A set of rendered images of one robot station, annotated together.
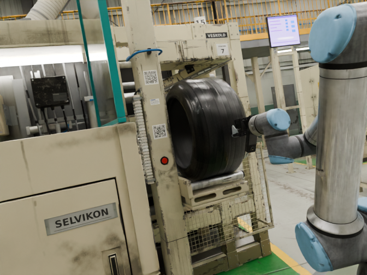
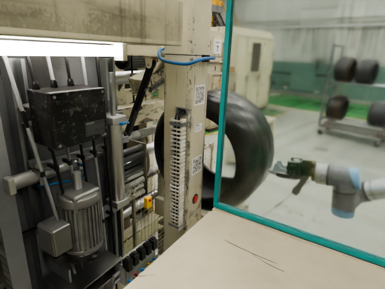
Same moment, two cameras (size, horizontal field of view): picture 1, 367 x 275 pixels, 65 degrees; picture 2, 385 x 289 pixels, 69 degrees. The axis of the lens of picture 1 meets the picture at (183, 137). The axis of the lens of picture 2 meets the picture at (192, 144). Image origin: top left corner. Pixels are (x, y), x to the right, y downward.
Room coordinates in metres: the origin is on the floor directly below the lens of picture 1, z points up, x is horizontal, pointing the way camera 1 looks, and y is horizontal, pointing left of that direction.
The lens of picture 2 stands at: (0.68, 0.79, 1.67)
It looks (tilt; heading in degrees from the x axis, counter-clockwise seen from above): 18 degrees down; 323
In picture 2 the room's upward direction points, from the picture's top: 2 degrees clockwise
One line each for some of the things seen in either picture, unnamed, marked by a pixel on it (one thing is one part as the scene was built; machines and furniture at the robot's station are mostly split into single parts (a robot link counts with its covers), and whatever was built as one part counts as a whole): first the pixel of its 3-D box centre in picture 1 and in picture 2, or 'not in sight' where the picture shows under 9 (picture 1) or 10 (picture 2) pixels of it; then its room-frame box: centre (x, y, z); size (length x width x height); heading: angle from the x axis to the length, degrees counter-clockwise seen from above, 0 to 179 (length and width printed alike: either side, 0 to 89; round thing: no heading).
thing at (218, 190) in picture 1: (217, 192); not in sight; (1.57, -0.14, 0.84); 0.36 x 0.09 x 0.06; 111
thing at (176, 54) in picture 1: (184, 55); (177, 42); (2.02, -0.10, 1.71); 0.61 x 0.25 x 0.15; 111
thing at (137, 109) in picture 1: (143, 139); (177, 176); (1.53, 0.21, 1.19); 0.05 x 0.04 x 0.48; 21
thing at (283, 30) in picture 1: (283, 31); not in sight; (5.28, -2.10, 2.60); 0.60 x 0.05 x 0.55; 101
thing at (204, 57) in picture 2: (143, 54); (187, 55); (1.59, 0.14, 1.65); 0.19 x 0.19 x 0.06; 21
